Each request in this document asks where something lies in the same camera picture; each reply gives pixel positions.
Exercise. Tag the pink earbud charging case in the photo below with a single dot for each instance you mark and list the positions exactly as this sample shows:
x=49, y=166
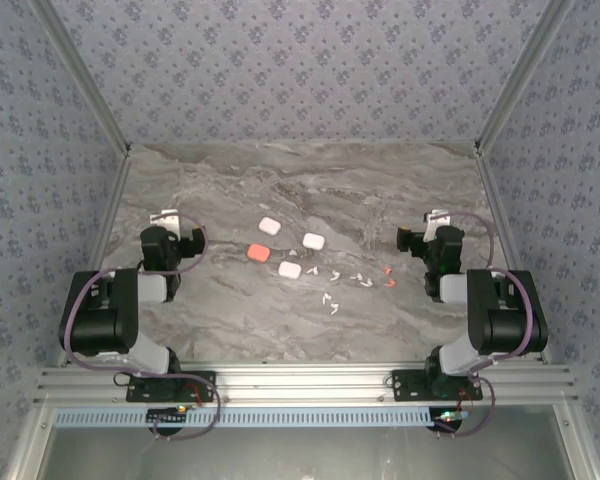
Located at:
x=258, y=252

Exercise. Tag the white earbud charging case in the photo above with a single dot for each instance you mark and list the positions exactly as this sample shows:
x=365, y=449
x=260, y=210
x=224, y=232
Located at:
x=313, y=241
x=269, y=225
x=289, y=270

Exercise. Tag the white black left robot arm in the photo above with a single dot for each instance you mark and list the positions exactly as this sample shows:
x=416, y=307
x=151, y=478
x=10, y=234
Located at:
x=100, y=320

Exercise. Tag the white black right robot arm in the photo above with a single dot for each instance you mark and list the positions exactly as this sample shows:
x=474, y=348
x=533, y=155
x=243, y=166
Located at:
x=510, y=320

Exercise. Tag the small black circuit board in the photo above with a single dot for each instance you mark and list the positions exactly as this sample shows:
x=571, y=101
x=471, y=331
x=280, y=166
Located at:
x=450, y=416
x=165, y=415

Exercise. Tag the wide slotted aluminium beam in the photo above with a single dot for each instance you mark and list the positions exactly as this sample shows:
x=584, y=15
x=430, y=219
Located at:
x=305, y=382

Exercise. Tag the grey metal panel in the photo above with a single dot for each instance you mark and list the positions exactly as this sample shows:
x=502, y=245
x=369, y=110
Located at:
x=305, y=455

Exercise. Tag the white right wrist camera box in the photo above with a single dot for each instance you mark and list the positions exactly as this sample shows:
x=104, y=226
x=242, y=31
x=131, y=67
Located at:
x=434, y=222

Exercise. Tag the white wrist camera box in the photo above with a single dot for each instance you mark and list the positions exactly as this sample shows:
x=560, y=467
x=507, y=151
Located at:
x=434, y=222
x=167, y=220

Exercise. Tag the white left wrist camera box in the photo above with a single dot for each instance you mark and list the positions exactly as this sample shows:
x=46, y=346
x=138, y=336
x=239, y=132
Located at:
x=167, y=220

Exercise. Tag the aluminium table edge rail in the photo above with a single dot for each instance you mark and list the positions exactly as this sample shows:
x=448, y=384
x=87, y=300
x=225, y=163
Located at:
x=97, y=250
x=497, y=200

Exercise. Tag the short aluminium frame post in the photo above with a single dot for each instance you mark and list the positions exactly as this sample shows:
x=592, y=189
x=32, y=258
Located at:
x=27, y=445
x=577, y=445

